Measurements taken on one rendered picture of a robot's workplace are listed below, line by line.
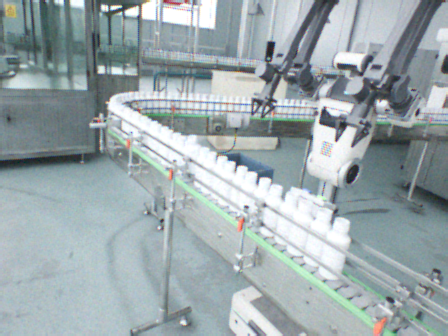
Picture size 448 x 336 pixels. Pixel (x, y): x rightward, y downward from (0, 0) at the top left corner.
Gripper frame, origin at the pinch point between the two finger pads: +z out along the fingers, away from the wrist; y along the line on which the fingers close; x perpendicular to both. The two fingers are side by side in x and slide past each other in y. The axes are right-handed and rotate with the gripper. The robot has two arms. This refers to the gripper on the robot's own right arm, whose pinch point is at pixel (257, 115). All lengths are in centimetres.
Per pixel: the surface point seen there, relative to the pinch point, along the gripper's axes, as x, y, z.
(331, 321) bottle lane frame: -21, 78, 47
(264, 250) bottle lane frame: -23, 51, 42
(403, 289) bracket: -29, 90, 29
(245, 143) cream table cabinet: 289, -292, 7
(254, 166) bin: 41, -25, 23
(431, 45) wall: 1043, -459, -545
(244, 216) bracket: -32, 46, 35
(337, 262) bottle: -23, 73, 33
